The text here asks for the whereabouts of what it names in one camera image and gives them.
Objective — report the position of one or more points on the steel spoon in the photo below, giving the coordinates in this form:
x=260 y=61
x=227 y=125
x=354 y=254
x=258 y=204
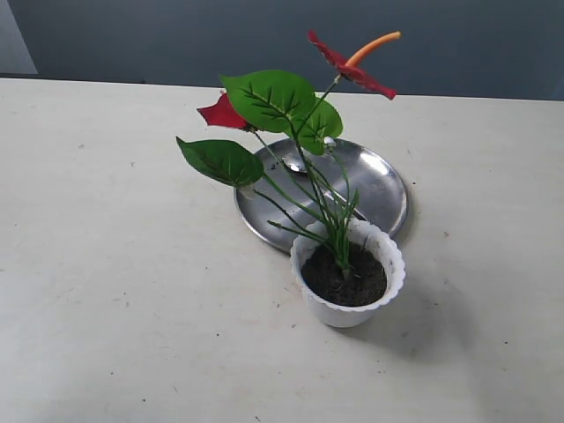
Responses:
x=295 y=166

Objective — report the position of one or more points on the artificial anthurium plant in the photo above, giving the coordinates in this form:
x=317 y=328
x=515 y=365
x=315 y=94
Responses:
x=271 y=105

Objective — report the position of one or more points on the white scalloped plastic pot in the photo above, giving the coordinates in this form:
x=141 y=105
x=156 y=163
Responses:
x=382 y=248

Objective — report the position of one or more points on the dark potting soil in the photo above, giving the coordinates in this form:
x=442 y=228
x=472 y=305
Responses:
x=363 y=284

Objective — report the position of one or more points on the round steel plate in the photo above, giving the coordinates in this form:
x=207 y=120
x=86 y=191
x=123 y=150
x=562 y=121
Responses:
x=281 y=199

